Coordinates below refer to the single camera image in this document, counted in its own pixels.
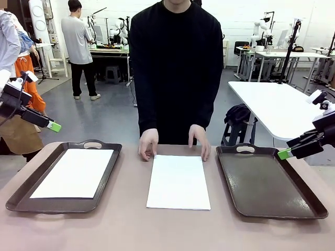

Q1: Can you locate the person's black-sleeved right forearm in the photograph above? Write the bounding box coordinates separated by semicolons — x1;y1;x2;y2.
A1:
130;75;159;133

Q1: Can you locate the white standing air conditioner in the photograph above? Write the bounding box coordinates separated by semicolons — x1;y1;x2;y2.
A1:
28;0;51;45

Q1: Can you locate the person in brown apron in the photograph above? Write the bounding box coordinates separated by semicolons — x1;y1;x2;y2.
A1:
0;7;44;163

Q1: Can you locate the person's torso in black sweater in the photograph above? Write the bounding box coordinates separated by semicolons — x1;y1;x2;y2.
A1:
129;0;225;146

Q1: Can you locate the white-backed desk monitor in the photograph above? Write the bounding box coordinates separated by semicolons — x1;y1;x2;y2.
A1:
276;29;289;48

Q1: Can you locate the wooden-topped workbench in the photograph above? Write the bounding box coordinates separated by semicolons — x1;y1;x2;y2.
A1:
88;43;138;108

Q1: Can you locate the white humanoid robot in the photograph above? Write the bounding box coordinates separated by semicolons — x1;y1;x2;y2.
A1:
108;17;130;45

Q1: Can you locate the person's left hand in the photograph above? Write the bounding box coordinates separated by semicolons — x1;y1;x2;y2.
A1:
188;123;212;162

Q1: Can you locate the white drawer cabinet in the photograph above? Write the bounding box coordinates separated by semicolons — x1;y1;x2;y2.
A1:
222;39;230;69

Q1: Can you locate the black cloth bundle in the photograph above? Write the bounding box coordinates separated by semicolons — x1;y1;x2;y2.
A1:
224;104;259;126

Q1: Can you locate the person in orange trousers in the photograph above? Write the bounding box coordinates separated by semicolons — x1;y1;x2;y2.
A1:
12;19;47;113

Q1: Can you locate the person in grey t-shirt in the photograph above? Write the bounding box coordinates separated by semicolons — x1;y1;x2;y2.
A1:
61;0;102;101

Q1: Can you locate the long white desk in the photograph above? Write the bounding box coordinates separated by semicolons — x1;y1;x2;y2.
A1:
245;51;331;91

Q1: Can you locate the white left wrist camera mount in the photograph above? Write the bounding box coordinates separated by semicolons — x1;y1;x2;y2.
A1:
9;71;39;88

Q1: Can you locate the black tripod pole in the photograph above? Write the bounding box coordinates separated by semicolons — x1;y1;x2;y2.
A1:
277;18;302;85

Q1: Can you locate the black office chair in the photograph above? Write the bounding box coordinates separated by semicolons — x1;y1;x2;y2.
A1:
233;40;251;79

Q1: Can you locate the person's black-sleeved left forearm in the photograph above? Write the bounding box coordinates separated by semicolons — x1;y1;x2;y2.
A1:
192;75;225;130

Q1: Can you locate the grey computer monitor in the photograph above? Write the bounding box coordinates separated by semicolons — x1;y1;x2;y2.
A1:
93;25;105;44

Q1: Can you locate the white A4 paper stack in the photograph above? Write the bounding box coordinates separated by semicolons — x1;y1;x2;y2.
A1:
29;148;115;199
146;154;211;211

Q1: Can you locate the person's right hand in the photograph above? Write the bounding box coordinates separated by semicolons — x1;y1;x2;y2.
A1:
138;127;160;162

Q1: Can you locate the brown plastic serving tray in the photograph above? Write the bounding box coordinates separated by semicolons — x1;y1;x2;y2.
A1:
216;143;329;220
5;139;123;215

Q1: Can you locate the large white table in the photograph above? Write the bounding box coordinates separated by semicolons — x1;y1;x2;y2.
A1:
227;81;324;144

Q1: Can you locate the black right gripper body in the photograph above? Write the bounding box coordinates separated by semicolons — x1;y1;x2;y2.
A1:
315;120;335;149

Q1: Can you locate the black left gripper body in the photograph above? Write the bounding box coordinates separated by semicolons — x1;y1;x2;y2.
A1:
0;83;32;119

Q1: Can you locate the grey plastic step stool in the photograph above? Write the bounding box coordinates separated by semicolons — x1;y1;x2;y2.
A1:
105;65;121;85

